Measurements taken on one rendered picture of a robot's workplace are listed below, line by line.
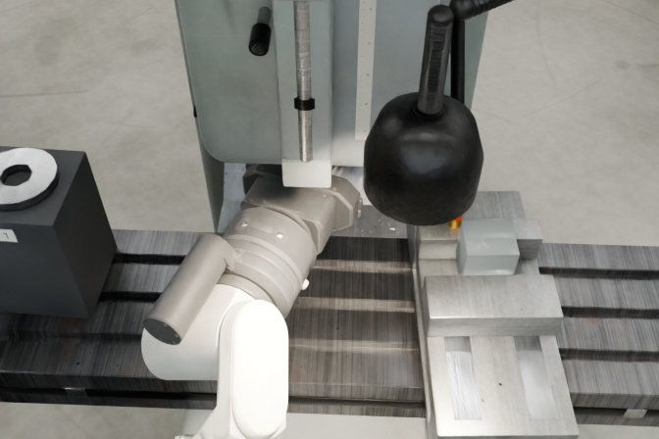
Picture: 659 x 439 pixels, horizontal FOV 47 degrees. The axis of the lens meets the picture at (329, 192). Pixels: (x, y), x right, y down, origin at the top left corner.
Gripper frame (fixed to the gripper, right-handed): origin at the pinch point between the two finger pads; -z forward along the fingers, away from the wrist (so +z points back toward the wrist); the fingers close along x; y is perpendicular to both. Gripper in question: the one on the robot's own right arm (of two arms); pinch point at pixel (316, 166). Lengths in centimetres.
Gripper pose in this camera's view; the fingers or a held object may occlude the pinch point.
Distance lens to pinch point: 79.8
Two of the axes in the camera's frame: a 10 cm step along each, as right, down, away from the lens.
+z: -3.6, 6.8, -6.4
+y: -0.1, 6.9, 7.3
